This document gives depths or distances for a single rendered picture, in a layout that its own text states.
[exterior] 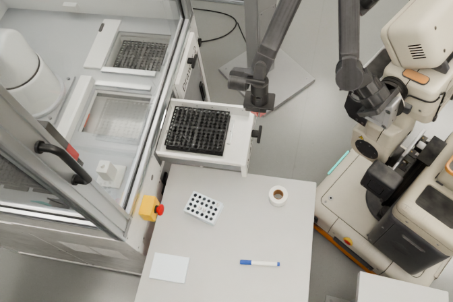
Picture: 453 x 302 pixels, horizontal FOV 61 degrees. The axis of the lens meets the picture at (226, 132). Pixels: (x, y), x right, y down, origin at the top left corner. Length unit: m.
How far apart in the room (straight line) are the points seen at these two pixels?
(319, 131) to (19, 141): 2.00
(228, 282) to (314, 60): 1.84
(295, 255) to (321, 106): 1.38
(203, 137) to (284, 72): 1.32
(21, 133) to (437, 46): 1.02
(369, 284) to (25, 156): 1.12
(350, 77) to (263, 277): 0.73
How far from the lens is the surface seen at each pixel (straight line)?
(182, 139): 1.50
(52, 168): 0.88
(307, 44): 2.93
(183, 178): 1.55
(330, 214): 2.01
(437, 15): 1.21
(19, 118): 0.78
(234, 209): 1.48
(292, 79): 2.68
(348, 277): 2.24
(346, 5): 1.13
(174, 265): 1.45
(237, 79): 1.22
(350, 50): 1.15
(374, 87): 1.19
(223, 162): 1.42
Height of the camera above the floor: 2.17
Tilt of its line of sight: 60 degrees down
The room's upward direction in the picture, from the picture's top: 9 degrees counter-clockwise
